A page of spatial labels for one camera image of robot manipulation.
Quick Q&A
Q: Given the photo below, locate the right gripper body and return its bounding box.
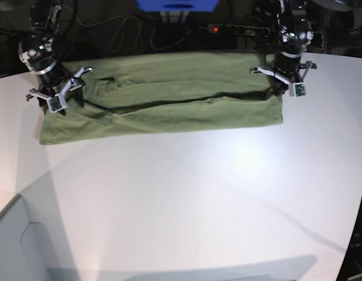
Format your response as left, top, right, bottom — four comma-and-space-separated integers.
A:
18, 39, 93, 101

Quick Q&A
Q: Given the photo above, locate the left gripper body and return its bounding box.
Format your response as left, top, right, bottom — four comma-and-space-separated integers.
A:
250, 31, 317, 86

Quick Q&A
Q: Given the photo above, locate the green T-shirt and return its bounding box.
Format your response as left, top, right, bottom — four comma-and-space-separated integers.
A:
39, 51, 283, 145

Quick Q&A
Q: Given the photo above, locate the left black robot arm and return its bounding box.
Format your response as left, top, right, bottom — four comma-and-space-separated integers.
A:
250, 1, 317, 97

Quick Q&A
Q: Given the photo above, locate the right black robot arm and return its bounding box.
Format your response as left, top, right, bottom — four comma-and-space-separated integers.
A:
18, 1, 92, 115

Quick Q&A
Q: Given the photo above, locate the white power strip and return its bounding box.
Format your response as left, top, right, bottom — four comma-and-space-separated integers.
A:
207, 24, 271, 37

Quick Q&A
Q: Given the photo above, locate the blue plastic box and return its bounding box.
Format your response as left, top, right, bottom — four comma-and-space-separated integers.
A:
136, 0, 219, 12

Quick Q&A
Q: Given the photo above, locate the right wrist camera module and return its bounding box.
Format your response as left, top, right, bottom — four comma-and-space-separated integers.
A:
46, 94, 67, 113

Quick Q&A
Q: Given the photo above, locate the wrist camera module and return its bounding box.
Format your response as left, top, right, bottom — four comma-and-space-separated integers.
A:
46, 94, 67, 113
288, 82, 306, 97

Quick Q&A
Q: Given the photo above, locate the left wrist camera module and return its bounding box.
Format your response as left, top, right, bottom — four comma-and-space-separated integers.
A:
288, 82, 306, 97

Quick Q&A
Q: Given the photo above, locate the grey cable on floor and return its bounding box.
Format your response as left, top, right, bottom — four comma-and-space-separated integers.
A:
69, 5, 196, 53

